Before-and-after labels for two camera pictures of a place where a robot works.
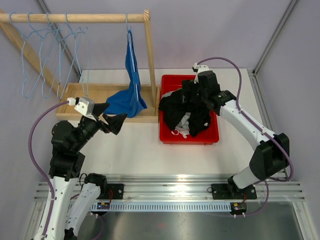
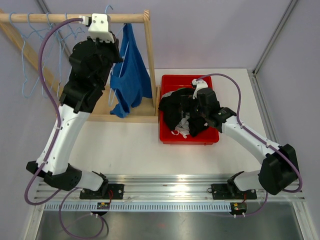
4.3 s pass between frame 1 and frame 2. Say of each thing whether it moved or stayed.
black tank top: stayed
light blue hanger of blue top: moved
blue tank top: moved
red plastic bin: stayed
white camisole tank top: stayed
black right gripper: moved
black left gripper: moved
